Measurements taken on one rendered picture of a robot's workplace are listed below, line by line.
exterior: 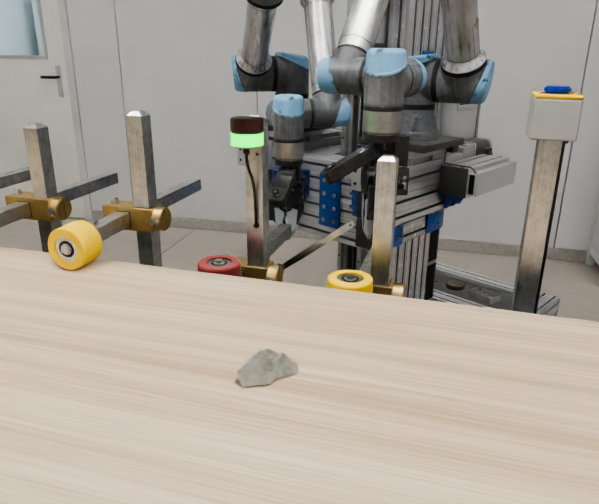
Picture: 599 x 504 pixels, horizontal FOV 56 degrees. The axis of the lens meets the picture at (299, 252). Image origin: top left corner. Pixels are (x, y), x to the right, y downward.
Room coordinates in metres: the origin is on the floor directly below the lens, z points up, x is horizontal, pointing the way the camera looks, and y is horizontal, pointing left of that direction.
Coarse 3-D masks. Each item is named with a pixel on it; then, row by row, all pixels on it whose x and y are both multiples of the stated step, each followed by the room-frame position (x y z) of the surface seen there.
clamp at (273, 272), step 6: (240, 258) 1.09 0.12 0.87; (246, 258) 1.09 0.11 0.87; (246, 264) 1.05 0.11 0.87; (270, 264) 1.06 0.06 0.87; (276, 264) 1.06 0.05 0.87; (246, 270) 1.04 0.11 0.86; (252, 270) 1.04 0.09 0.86; (258, 270) 1.04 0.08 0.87; (264, 270) 1.03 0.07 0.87; (270, 270) 1.04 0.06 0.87; (276, 270) 1.04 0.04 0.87; (282, 270) 1.07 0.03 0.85; (246, 276) 1.04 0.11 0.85; (252, 276) 1.04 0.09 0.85; (258, 276) 1.04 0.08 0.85; (264, 276) 1.03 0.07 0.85; (270, 276) 1.03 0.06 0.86; (276, 276) 1.03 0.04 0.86; (282, 276) 1.07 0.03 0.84
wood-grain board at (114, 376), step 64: (0, 256) 1.01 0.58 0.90; (0, 320) 0.74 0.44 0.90; (64, 320) 0.74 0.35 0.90; (128, 320) 0.75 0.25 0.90; (192, 320) 0.75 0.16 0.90; (256, 320) 0.75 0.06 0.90; (320, 320) 0.75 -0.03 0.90; (384, 320) 0.75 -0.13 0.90; (448, 320) 0.76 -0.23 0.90; (512, 320) 0.76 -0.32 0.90; (576, 320) 0.76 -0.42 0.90; (0, 384) 0.58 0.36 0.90; (64, 384) 0.58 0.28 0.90; (128, 384) 0.58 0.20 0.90; (192, 384) 0.58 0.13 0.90; (320, 384) 0.58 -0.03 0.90; (384, 384) 0.58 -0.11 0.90; (448, 384) 0.58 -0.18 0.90; (512, 384) 0.59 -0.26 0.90; (576, 384) 0.59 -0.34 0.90; (0, 448) 0.46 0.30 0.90; (64, 448) 0.46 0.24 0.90; (128, 448) 0.46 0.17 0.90; (192, 448) 0.46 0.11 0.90; (256, 448) 0.47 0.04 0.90; (320, 448) 0.47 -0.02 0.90; (384, 448) 0.47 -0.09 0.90; (448, 448) 0.47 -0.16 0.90; (512, 448) 0.47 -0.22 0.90; (576, 448) 0.47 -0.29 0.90
